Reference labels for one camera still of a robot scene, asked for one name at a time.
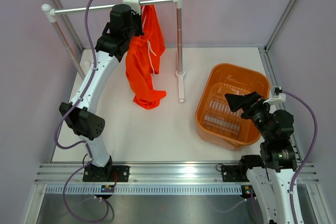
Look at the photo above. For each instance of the orange plastic laundry basket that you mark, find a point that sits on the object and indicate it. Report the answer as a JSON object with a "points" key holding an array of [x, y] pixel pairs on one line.
{"points": [[215, 122]]}

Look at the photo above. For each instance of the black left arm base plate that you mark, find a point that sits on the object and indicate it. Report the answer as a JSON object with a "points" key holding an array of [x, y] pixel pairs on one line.
{"points": [[120, 173]]}

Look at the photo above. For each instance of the white slotted cable duct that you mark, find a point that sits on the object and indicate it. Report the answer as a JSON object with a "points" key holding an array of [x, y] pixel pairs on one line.
{"points": [[86, 189]]}

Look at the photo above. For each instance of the orange shorts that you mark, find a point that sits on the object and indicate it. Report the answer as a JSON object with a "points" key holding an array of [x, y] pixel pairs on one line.
{"points": [[143, 60]]}

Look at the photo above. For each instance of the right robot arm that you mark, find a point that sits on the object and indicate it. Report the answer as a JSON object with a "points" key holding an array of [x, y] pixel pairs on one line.
{"points": [[271, 172]]}

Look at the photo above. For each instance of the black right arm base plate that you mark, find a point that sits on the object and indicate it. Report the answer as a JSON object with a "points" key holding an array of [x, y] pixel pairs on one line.
{"points": [[229, 173]]}

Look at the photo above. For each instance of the aluminium mounting rail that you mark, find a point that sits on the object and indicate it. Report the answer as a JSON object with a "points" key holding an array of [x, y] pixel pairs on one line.
{"points": [[138, 173]]}

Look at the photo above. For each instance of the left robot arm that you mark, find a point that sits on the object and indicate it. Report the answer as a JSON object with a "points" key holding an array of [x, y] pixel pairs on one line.
{"points": [[80, 113]]}

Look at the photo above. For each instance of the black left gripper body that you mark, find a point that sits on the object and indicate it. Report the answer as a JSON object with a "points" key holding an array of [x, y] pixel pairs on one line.
{"points": [[136, 29]]}

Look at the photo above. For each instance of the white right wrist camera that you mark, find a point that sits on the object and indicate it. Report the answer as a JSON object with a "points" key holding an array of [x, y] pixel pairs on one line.
{"points": [[278, 97]]}

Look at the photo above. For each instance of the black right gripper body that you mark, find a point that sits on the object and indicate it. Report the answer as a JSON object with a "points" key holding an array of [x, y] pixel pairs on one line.
{"points": [[258, 112]]}

